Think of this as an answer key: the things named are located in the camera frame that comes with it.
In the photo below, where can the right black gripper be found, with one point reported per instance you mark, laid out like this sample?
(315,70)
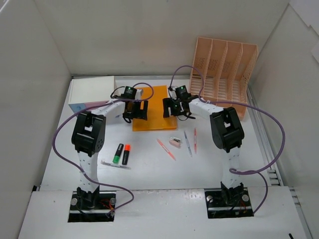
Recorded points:
(171,108)

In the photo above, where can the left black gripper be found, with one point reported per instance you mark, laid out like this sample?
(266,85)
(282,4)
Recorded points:
(136,114)

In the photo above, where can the orange folder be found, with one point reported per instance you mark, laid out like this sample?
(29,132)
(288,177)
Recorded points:
(155,120)

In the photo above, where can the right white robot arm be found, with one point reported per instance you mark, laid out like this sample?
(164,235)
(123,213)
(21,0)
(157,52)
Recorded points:
(226,129)

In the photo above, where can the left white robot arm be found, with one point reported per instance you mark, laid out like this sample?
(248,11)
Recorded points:
(89,135)

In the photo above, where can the blue clear pen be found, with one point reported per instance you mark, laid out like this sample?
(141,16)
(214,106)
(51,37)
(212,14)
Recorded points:
(187,143)

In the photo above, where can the pink pen left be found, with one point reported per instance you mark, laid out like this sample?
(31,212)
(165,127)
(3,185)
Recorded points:
(166,149)

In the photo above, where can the red clear pen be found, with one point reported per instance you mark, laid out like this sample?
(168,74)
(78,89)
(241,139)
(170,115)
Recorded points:
(195,140)

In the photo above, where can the orange cap black highlighter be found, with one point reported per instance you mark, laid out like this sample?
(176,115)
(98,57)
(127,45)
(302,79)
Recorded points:
(126,154)

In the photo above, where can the green cap black highlighter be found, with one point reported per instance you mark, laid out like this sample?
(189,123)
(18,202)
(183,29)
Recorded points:
(118,153)

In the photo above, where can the white drawer box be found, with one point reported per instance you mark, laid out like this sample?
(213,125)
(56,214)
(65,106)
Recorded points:
(87,92)

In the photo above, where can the peach file organizer rack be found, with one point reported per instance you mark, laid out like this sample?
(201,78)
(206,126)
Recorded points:
(226,66)

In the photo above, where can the clear dark pen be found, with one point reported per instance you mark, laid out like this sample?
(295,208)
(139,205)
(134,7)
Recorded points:
(115,165)

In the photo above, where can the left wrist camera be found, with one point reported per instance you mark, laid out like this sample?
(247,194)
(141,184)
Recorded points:
(139,92)

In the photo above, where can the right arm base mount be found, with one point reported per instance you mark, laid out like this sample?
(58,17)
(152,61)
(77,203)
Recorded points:
(226,203)

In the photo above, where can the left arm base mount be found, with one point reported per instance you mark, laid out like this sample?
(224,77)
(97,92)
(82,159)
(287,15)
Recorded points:
(80,210)

